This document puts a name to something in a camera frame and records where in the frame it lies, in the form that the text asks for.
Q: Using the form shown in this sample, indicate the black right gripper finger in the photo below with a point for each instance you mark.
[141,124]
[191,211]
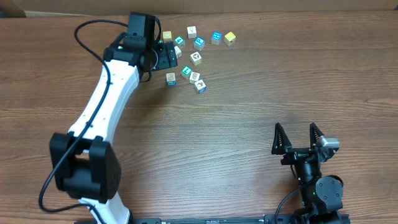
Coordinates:
[281,144]
[316,136]

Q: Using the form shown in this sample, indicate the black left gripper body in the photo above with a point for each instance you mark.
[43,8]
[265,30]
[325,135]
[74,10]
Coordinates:
[166,56]

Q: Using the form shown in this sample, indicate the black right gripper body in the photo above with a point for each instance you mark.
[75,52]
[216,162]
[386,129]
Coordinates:
[295,154]

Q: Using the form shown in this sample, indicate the owl block blue side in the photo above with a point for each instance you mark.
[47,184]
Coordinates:
[171,79]

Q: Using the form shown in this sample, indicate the green L block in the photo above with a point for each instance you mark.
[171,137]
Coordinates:
[186,71]

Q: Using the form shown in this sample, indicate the acorn block yellow sides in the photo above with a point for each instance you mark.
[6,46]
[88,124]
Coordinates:
[196,58]

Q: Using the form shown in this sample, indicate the hedgehog block white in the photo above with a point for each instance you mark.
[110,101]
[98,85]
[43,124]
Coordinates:
[194,77]

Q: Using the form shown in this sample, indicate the squirrel block blue side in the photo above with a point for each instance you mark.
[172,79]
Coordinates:
[200,86]

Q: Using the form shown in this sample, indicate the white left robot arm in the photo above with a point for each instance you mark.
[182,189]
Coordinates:
[84,163]

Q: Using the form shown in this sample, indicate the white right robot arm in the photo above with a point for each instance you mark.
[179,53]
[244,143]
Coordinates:
[321,195]

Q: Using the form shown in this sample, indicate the white plain block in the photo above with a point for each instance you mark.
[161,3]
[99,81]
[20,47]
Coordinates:
[178,52]

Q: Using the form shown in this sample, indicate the green 4 block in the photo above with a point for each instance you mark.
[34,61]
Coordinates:
[179,41]

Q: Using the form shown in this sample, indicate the yellow top block left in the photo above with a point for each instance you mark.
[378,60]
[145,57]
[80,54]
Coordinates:
[167,36]

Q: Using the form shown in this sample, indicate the blue P block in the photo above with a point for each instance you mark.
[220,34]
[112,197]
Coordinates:
[199,43]

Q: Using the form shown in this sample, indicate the white block with drawing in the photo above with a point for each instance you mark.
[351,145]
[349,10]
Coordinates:
[192,32]

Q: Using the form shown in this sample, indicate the blue top block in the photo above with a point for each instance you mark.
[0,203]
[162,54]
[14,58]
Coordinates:
[216,38]

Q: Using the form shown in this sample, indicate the yellow top block far right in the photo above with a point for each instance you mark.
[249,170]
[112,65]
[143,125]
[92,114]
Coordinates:
[229,38]

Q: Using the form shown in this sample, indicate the cardboard back board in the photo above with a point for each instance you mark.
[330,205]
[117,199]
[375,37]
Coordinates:
[122,7]

